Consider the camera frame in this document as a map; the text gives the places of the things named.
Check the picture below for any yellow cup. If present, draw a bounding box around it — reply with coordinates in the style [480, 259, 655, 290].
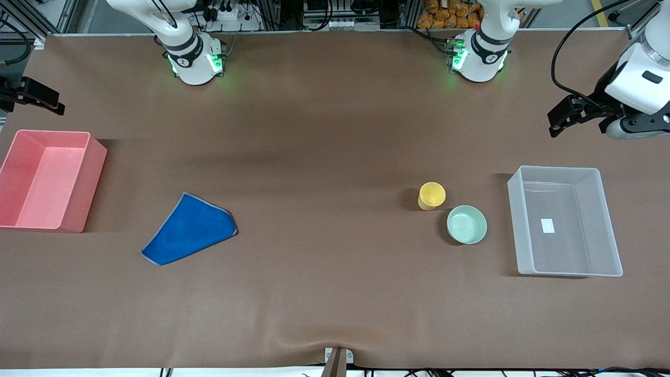
[418, 182, 446, 211]

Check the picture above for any clear plastic bin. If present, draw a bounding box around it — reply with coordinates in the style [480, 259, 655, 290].
[507, 165, 623, 277]

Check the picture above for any brown table mat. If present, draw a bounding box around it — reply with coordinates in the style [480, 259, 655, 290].
[0, 30, 670, 370]

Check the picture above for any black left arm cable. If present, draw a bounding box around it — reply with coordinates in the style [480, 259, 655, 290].
[551, 0, 631, 108]

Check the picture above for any pile of orange objects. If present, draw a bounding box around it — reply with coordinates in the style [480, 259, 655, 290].
[417, 0, 485, 29]

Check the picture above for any aluminium frame profile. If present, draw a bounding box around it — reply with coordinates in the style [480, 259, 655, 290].
[0, 0, 79, 48]
[626, 0, 663, 41]

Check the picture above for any pink plastic bin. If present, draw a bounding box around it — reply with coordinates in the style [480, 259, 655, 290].
[0, 129, 108, 234]

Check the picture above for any mint green bowl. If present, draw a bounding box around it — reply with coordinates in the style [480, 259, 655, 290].
[446, 205, 488, 245]

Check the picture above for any white power strip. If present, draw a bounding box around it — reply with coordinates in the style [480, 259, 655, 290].
[202, 5, 262, 32]

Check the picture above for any brown camera post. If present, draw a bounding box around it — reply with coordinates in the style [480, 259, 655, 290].
[320, 348, 349, 377]

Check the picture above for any blue cloth with grey hem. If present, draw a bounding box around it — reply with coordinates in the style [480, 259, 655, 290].
[140, 192, 238, 266]

